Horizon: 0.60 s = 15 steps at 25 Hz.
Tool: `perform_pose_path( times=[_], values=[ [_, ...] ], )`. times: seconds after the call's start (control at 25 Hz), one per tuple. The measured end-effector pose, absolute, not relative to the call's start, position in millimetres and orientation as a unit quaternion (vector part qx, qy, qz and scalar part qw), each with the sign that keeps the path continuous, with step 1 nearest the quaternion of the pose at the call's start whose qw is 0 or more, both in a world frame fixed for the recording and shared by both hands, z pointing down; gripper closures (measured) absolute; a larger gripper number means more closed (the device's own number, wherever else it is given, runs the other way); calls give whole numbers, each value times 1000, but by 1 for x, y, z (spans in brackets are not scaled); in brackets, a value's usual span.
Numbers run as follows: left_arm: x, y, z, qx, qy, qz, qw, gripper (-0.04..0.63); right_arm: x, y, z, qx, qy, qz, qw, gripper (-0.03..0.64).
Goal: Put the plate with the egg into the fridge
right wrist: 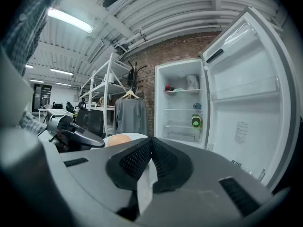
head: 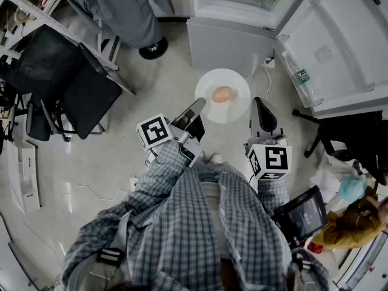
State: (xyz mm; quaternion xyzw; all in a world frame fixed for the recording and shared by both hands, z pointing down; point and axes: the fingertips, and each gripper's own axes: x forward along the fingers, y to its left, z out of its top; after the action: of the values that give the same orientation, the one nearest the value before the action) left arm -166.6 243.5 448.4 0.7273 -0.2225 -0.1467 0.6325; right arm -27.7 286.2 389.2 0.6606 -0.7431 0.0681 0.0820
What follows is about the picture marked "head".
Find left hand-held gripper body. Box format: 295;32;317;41
136;112;206;168

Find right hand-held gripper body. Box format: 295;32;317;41
244;133;293;181

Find white round plate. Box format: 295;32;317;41
195;68;251;124

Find brown egg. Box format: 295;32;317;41
211;85;234;104

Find white refrigerator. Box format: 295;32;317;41
185;0;388;119

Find person's right forearm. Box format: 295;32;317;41
256;176;290;215

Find person's left forearm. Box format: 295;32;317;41
133;141;195;212

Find clear water bottle green label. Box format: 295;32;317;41
291;67;313;95

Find clear door shelf bin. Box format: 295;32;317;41
275;34;324;109
308;0;376;93

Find black tablet screen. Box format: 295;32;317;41
272;186;328;245

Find black office chair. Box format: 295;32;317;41
292;109;388;187
0;24;124;142

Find person's plaid shirt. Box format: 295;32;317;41
62;162;331;291

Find grey metal rack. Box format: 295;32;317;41
0;0;137;96

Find white drawer boxes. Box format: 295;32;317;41
5;139;42;215

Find white table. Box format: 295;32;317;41
332;229;388;291

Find grey shoulder strap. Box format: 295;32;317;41
290;252;313;284
96;210;125;268

